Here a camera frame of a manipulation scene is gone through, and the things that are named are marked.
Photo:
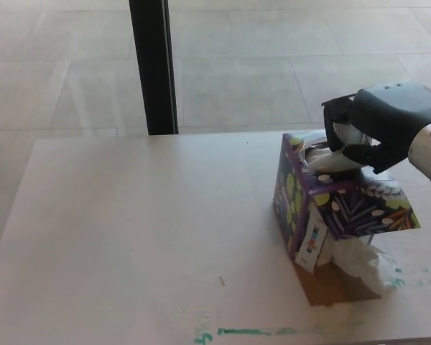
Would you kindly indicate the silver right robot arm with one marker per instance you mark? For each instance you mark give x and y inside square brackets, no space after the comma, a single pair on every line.
[429,154]

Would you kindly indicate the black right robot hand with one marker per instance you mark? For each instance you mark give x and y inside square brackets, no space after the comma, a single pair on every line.
[391,111]

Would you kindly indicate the white pulled-out tissue sheet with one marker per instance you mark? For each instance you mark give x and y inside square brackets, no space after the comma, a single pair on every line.
[330,161]

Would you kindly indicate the crumpled white tissue wad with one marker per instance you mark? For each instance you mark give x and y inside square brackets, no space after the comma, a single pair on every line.
[362,262]

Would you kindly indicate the black window frame post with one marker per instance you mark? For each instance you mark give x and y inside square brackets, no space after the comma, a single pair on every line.
[152,72]

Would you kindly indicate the purple floral tissue box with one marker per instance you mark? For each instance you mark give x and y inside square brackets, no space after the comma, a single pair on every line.
[352,213]

